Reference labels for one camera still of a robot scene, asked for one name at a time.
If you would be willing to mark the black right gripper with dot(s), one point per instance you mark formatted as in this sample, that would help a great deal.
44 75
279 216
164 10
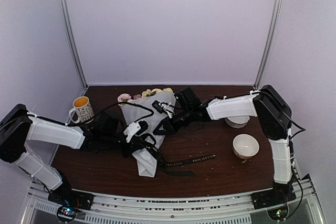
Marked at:
169 128

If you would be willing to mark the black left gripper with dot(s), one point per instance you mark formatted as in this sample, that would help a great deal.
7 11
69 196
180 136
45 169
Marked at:
133 146

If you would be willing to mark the white wrapping paper sheet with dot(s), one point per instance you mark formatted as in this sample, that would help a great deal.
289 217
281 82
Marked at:
146 163

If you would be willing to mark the large yellow flower bunch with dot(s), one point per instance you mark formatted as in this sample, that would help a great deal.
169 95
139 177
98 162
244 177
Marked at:
149 92

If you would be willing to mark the pink flower stem two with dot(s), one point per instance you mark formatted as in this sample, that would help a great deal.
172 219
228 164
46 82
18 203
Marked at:
125 97

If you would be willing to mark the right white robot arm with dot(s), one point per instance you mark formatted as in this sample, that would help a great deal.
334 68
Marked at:
266 104

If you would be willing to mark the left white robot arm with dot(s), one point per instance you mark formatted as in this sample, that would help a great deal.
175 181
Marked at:
20 126

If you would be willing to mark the white scalloped bowl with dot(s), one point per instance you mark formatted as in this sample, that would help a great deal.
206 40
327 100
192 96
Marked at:
237 122

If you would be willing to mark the patterned white mug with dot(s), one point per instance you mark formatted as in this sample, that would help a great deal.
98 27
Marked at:
81 111

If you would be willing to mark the plain white round bowl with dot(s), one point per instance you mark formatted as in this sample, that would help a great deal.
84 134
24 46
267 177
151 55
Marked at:
245 146

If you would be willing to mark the aluminium front rail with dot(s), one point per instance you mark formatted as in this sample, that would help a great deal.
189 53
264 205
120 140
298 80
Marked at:
234 208

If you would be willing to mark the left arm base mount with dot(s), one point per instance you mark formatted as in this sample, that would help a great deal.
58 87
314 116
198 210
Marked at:
71 202

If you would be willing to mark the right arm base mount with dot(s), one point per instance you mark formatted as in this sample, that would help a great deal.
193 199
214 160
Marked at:
275 200

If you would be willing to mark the right aluminium corner post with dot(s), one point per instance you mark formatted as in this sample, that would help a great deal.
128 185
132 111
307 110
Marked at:
269 41

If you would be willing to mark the aluminium corner post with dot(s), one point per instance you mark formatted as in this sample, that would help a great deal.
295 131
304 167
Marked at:
269 41
72 43

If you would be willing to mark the left aluminium corner post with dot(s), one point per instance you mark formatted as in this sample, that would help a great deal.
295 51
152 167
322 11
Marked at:
72 43

